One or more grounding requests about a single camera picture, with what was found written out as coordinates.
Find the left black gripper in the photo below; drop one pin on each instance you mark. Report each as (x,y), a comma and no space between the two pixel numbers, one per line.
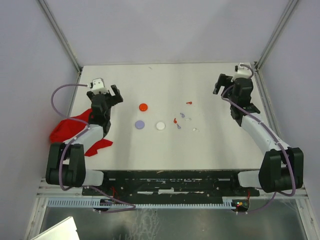
(116,99)

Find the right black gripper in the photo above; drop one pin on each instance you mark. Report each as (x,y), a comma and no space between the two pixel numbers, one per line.
(223,80)

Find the orange earbud charging case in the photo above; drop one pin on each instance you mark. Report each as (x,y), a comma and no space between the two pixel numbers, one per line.
(143,107)

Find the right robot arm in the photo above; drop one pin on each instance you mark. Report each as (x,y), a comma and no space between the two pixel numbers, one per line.
(282,167)

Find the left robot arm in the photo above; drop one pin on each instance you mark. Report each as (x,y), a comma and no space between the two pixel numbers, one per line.
(66,165)

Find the purple earbud charging case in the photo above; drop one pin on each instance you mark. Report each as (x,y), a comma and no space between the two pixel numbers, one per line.
(139,124)

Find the white earbud charging case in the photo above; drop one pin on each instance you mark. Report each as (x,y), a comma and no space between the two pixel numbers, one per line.
(160,126)

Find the red cloth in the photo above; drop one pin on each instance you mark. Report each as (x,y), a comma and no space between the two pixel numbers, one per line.
(68,128)

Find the circuit board with leds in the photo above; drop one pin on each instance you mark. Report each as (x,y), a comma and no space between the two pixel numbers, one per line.
(241,205)

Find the white box corner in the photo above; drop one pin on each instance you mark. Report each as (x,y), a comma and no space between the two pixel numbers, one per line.
(64,230)

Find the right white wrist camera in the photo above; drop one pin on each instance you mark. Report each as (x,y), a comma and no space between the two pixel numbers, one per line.
(243,70)

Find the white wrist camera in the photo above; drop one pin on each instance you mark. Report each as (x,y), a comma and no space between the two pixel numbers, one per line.
(97,86)
(243,70)

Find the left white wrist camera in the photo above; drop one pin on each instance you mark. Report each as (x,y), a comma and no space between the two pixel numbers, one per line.
(97,86)

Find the left aluminium corner post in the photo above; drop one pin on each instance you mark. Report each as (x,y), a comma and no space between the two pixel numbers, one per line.
(59,34)

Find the aluminium corner post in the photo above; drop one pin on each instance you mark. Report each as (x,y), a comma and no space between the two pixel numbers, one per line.
(59,34)
(279,28)

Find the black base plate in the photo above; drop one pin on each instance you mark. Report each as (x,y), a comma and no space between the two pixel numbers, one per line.
(125,184)

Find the right aluminium corner post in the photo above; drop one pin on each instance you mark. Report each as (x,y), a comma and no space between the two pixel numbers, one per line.
(279,28)

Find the aluminium frame rail front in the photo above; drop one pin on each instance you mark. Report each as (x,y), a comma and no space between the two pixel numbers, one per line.
(46,190)

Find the white slotted cable duct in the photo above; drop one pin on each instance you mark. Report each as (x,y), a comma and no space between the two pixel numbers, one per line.
(99,203)

